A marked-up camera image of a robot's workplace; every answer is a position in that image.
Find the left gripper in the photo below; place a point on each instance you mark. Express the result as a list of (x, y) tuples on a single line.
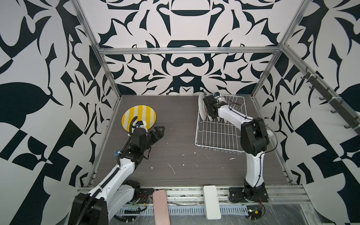
[(160, 135)]

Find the yellow white striped plate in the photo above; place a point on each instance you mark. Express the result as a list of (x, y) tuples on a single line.
[(143, 113)]

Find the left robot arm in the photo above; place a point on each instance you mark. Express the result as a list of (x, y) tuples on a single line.
[(99, 205)]

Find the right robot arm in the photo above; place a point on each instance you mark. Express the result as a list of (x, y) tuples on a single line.
[(254, 134)]

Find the white plate leftmost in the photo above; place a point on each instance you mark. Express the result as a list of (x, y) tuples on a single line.
[(202, 108)]

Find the pink flat bar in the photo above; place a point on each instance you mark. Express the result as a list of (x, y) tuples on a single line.
[(160, 205)]

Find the white flat block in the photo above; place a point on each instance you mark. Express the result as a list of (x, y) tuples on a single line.
[(211, 202)]

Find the small circuit board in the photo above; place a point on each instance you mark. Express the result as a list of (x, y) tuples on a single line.
[(256, 212)]

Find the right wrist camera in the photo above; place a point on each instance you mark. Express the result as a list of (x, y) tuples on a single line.
[(219, 98)]

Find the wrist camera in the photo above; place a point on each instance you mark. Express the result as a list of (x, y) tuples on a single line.
[(140, 124), (219, 98)]

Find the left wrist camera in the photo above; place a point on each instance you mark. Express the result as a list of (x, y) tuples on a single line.
[(140, 124)]

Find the white wire dish rack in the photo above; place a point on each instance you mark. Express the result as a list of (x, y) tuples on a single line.
[(218, 135)]

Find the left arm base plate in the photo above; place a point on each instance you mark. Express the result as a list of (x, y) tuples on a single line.
[(143, 195)]

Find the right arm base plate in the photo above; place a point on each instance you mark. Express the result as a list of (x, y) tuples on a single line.
[(248, 194)]

